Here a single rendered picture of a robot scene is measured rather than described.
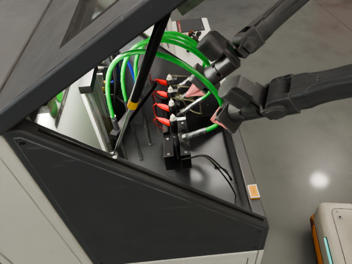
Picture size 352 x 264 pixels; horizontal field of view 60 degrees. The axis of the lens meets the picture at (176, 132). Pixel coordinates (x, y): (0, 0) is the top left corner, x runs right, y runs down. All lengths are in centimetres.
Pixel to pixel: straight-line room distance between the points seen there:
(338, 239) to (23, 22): 166
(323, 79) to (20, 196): 71
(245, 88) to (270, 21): 28
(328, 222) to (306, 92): 129
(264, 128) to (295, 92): 198
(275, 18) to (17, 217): 87
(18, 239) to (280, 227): 155
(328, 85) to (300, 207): 163
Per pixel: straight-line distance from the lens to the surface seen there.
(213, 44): 85
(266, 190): 224
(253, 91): 70
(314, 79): 66
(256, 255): 119
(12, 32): 91
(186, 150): 113
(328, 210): 191
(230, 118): 80
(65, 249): 106
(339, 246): 182
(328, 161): 251
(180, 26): 192
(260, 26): 90
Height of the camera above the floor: 183
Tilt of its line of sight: 45 degrees down
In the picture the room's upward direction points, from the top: 7 degrees counter-clockwise
